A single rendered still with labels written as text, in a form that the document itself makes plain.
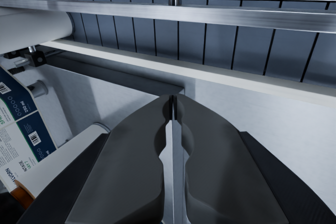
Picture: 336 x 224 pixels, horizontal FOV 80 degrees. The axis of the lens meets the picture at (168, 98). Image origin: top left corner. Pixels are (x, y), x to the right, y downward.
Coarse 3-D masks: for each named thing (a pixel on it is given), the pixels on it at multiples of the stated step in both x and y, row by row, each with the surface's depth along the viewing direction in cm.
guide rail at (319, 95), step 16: (64, 48) 36; (80, 48) 34; (96, 48) 33; (112, 48) 32; (144, 64) 28; (160, 64) 27; (176, 64) 26; (192, 64) 26; (208, 80) 24; (224, 80) 23; (240, 80) 22; (256, 80) 21; (272, 80) 21; (288, 80) 21; (288, 96) 20; (304, 96) 20; (320, 96) 19
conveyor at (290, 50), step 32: (96, 0) 32; (128, 0) 29; (160, 0) 26; (192, 0) 24; (224, 0) 22; (256, 0) 21; (96, 32) 35; (128, 32) 32; (160, 32) 29; (192, 32) 26; (224, 32) 24; (256, 32) 22; (288, 32) 21; (320, 32) 19; (224, 64) 26; (256, 64) 24; (288, 64) 22; (320, 64) 21
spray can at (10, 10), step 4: (0, 8) 32; (4, 8) 33; (8, 8) 33; (12, 8) 34; (16, 8) 34; (20, 8) 34; (24, 8) 35; (28, 8) 35; (0, 12) 32; (4, 12) 32; (8, 12) 33; (12, 12) 33; (16, 12) 34
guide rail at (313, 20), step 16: (0, 0) 31; (16, 0) 29; (32, 0) 27; (48, 0) 25; (64, 0) 24; (80, 0) 24; (128, 16) 20; (144, 16) 19; (160, 16) 18; (176, 16) 17; (192, 16) 17; (208, 16) 16; (224, 16) 15; (240, 16) 15; (256, 16) 14; (272, 16) 14; (288, 16) 13; (304, 16) 13; (320, 16) 13
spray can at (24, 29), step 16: (0, 16) 29; (16, 16) 30; (32, 16) 32; (48, 16) 34; (64, 16) 36; (0, 32) 28; (16, 32) 30; (32, 32) 32; (48, 32) 34; (64, 32) 36; (0, 48) 29; (16, 48) 31
